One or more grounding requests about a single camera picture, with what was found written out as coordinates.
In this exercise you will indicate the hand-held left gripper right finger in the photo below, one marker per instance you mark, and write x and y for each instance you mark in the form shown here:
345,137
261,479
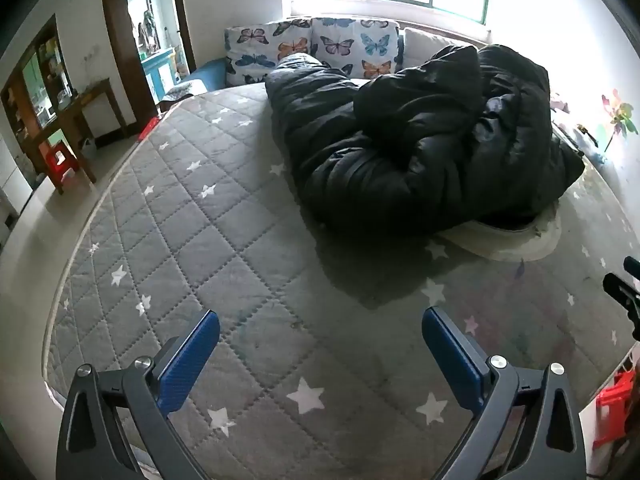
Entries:
452,355

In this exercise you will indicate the beige cloth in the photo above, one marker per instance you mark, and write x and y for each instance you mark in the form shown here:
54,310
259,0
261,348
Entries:
500,245

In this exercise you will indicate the black down jacket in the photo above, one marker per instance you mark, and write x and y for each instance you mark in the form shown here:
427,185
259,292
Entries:
400,160

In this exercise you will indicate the butterfly print pillow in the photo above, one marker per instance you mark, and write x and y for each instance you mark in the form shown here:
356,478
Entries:
350,42
255,45

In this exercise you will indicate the white pillow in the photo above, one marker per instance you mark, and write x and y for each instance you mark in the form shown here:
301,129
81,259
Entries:
425,45

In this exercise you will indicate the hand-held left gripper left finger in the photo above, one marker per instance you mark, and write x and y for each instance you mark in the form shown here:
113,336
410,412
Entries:
187,360

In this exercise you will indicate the red plastic stool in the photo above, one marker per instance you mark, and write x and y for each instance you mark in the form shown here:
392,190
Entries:
612,400
56,160

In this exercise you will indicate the wooden glass cabinet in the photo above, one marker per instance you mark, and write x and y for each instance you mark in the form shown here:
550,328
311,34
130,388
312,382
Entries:
30,110

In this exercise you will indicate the brown door frame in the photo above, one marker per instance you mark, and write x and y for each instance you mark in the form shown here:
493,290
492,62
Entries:
117,35

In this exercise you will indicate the blue cabinet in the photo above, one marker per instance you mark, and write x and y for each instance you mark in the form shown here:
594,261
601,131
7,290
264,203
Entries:
157,70

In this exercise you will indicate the dark patterned cloth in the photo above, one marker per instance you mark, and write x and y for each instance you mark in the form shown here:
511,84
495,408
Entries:
185,91

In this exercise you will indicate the wooden table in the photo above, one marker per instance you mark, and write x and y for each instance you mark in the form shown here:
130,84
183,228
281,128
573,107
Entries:
95,91

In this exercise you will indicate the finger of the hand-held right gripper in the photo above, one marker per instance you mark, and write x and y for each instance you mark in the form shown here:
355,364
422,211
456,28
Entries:
634,265
622,292

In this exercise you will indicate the blue headboard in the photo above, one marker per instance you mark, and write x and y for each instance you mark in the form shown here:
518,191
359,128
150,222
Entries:
210,72

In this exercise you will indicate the colourful pinwheel wall decoration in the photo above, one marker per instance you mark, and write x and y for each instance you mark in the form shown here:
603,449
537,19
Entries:
620,110

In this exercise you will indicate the white cabinet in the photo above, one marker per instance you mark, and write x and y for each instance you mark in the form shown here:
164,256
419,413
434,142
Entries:
12,180

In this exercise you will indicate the grey star quilted mattress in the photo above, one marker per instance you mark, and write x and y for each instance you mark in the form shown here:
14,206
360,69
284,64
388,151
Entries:
225,260

